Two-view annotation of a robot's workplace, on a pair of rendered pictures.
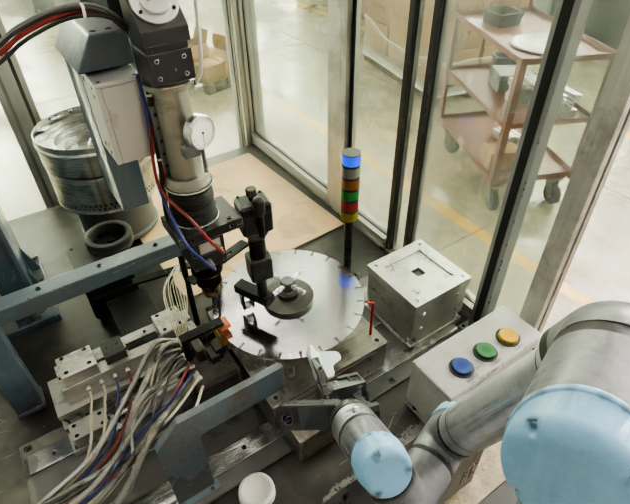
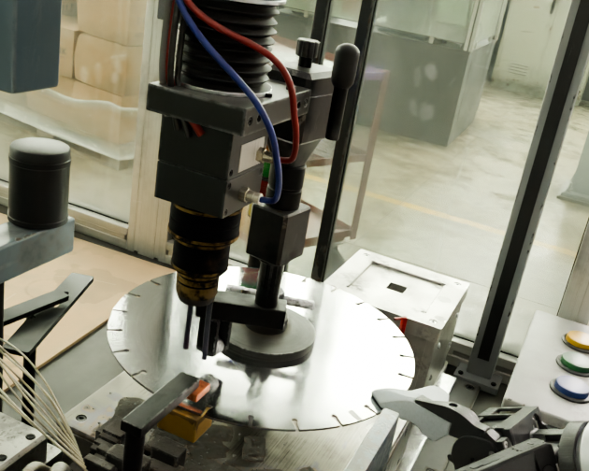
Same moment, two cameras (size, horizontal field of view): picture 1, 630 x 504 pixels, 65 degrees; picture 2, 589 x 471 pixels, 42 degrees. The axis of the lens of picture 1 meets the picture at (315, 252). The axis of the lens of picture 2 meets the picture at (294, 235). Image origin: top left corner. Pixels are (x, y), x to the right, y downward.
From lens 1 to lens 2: 0.62 m
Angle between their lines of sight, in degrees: 35
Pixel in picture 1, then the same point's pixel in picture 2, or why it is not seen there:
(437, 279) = (430, 292)
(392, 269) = (358, 289)
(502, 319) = (553, 324)
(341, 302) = (356, 325)
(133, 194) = (38, 52)
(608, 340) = not seen: outside the picture
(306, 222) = (109, 276)
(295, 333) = (329, 380)
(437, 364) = (538, 393)
